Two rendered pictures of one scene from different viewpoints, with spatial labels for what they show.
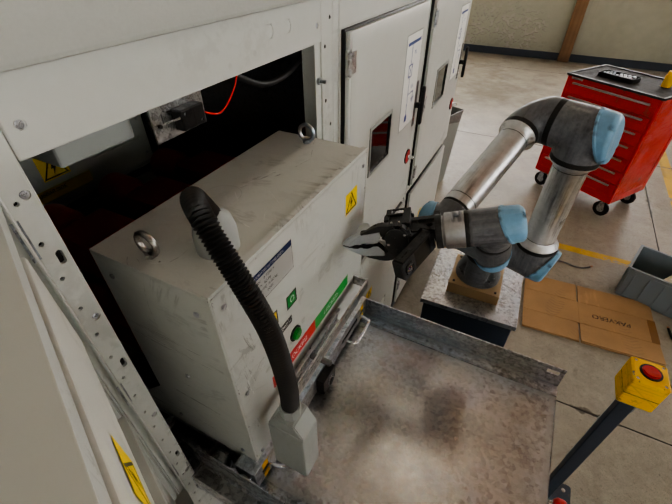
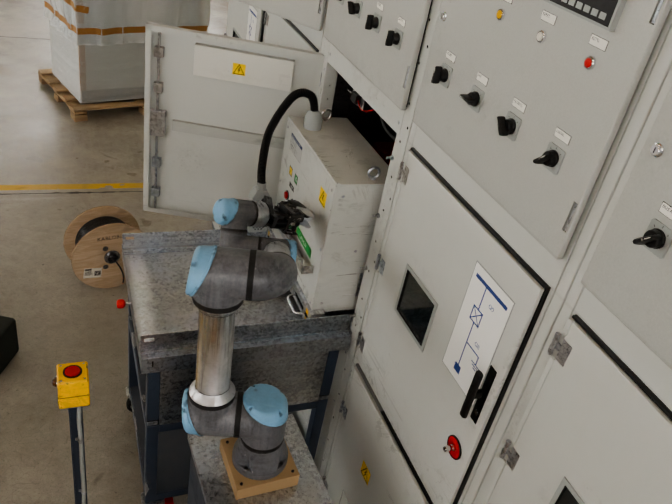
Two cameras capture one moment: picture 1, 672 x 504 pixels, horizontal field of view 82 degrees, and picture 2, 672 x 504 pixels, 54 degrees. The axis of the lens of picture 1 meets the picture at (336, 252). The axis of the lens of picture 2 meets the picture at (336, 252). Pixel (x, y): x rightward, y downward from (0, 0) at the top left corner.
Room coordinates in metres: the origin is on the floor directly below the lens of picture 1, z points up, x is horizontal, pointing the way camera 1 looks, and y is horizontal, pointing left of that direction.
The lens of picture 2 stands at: (1.81, -1.42, 2.25)
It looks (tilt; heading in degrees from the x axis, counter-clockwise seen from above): 33 degrees down; 126
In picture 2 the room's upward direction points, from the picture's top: 12 degrees clockwise
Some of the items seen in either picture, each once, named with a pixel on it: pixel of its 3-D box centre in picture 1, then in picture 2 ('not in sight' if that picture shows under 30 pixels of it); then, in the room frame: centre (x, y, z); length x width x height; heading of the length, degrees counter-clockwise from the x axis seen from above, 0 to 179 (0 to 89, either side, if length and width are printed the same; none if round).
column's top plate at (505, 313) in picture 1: (474, 284); (257, 469); (1.03, -0.51, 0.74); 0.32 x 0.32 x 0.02; 65
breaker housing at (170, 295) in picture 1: (217, 265); (367, 209); (0.66, 0.27, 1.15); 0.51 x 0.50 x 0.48; 63
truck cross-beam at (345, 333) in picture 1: (313, 372); (292, 273); (0.55, 0.06, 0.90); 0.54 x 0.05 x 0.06; 153
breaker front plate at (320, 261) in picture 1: (315, 304); (298, 212); (0.55, 0.04, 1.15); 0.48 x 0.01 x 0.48; 153
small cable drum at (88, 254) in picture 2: not in sight; (107, 247); (-0.82, 0.14, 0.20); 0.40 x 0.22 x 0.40; 74
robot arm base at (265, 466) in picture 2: (480, 263); (261, 444); (1.03, -0.51, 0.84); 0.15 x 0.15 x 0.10
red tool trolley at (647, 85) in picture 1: (606, 136); not in sight; (2.92, -2.12, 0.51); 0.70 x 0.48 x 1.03; 29
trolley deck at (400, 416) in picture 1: (392, 426); (230, 294); (0.45, -0.14, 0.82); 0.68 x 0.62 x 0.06; 63
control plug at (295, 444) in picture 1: (293, 435); (259, 209); (0.33, 0.08, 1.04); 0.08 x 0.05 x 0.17; 63
